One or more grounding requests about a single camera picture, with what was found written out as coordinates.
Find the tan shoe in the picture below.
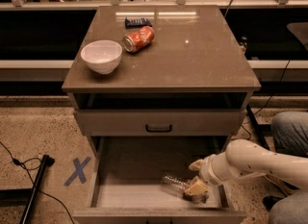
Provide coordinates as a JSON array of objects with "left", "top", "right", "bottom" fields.
[{"left": 265, "top": 175, "right": 299, "bottom": 196}]

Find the blue snack wrapper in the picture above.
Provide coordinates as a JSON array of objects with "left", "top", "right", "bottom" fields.
[{"left": 124, "top": 17, "right": 152, "bottom": 29}]

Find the open grey lower drawer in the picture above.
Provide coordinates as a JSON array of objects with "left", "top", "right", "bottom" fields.
[{"left": 73, "top": 137, "right": 245, "bottom": 224}]

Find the black drawer handle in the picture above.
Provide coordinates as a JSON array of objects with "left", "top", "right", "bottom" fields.
[{"left": 145, "top": 124, "right": 172, "bottom": 133}]

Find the white ceramic bowl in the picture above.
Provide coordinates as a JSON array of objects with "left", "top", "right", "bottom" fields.
[{"left": 81, "top": 40, "right": 122, "bottom": 74}]

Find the person leg in jeans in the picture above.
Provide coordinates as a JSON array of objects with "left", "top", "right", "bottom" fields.
[{"left": 271, "top": 112, "right": 308, "bottom": 157}]

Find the black tripod leg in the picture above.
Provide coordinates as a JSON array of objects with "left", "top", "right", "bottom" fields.
[
  {"left": 19, "top": 155, "right": 55, "bottom": 224},
  {"left": 246, "top": 105, "right": 270, "bottom": 149}
]

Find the orange soda can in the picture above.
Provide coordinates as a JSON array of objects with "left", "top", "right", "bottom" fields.
[{"left": 122, "top": 26, "right": 155, "bottom": 53}]

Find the blue tape cross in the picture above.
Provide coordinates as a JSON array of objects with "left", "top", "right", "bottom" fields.
[{"left": 64, "top": 157, "right": 91, "bottom": 187}]

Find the black cable right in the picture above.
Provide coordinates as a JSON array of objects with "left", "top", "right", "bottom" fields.
[{"left": 230, "top": 59, "right": 292, "bottom": 140}]

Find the black cable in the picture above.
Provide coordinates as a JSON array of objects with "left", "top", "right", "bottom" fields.
[
  {"left": 230, "top": 59, "right": 292, "bottom": 140},
  {"left": 0, "top": 140, "right": 76, "bottom": 224}
]

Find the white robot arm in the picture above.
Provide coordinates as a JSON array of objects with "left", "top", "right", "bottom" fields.
[{"left": 185, "top": 139, "right": 308, "bottom": 196}]

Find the black cable left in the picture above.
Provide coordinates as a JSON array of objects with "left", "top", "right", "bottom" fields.
[{"left": 0, "top": 140, "right": 76, "bottom": 224}]

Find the person knee in jeans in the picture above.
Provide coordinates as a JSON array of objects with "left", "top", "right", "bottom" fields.
[{"left": 269, "top": 191, "right": 308, "bottom": 224}]

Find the black tripod leg left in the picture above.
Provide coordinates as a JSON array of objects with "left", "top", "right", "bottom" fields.
[{"left": 19, "top": 155, "right": 55, "bottom": 224}]

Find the black tripod leg right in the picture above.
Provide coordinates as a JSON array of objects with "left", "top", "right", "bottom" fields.
[{"left": 246, "top": 105, "right": 270, "bottom": 149}]

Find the clear plastic water bottle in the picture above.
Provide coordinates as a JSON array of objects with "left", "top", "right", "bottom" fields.
[{"left": 161, "top": 174, "right": 209, "bottom": 204}]

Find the closed grey upper drawer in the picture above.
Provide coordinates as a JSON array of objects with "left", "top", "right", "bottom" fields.
[{"left": 74, "top": 109, "right": 246, "bottom": 137}]

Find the grey drawer cabinet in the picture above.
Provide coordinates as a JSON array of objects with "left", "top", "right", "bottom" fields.
[{"left": 62, "top": 4, "right": 262, "bottom": 224}]

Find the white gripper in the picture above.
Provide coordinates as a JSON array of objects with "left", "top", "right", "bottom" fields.
[{"left": 184, "top": 153, "right": 231, "bottom": 196}]

